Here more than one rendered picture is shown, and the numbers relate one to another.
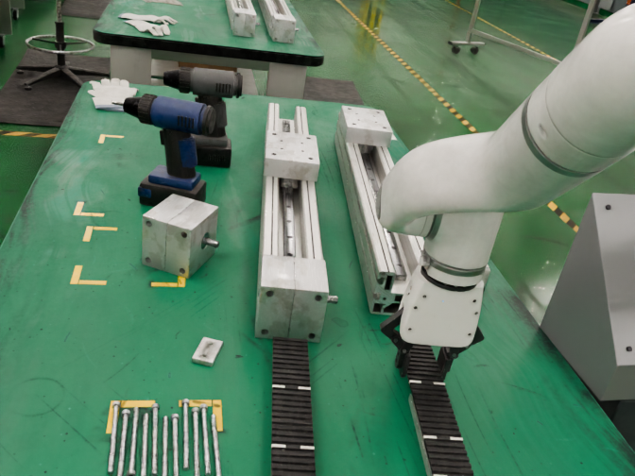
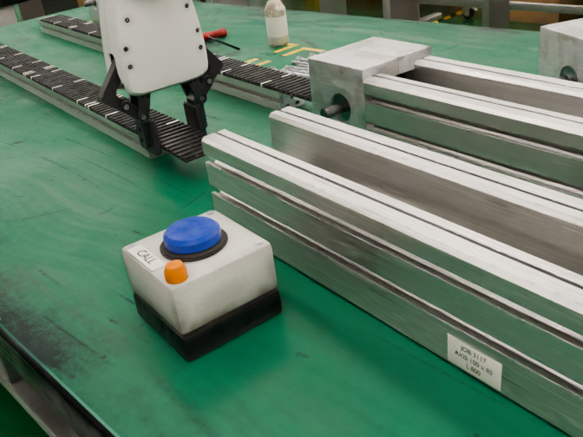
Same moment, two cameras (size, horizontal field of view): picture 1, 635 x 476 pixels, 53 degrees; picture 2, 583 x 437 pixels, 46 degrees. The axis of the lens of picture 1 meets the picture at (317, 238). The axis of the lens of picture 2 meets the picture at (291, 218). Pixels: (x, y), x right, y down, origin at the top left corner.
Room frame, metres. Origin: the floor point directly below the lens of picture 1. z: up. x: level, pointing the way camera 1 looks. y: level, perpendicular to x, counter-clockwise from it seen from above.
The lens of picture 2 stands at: (1.43, -0.39, 1.07)
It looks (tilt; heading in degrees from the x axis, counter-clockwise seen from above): 28 degrees down; 154
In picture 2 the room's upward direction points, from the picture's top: 8 degrees counter-clockwise
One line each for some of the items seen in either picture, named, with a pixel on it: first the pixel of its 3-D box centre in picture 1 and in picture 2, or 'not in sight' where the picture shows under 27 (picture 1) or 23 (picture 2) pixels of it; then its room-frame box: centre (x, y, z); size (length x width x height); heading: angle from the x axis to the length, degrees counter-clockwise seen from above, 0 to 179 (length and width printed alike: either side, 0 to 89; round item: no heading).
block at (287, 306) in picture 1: (298, 298); (363, 96); (0.82, 0.01, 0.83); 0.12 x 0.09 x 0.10; 98
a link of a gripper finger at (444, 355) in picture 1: (453, 356); (137, 127); (0.73, -0.22, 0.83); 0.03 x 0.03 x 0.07; 8
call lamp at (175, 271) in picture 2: not in sight; (174, 270); (1.06, -0.30, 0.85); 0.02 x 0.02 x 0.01
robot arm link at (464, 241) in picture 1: (465, 206); not in sight; (0.72, -0.17, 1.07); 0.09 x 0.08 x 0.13; 96
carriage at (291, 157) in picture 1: (289, 161); not in sight; (1.26, 0.09, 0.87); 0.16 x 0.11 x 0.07; 8
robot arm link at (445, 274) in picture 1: (451, 262); not in sight; (0.72, -0.18, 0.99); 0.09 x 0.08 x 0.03; 98
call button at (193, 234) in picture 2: not in sight; (193, 239); (1.02, -0.27, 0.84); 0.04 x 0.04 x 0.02
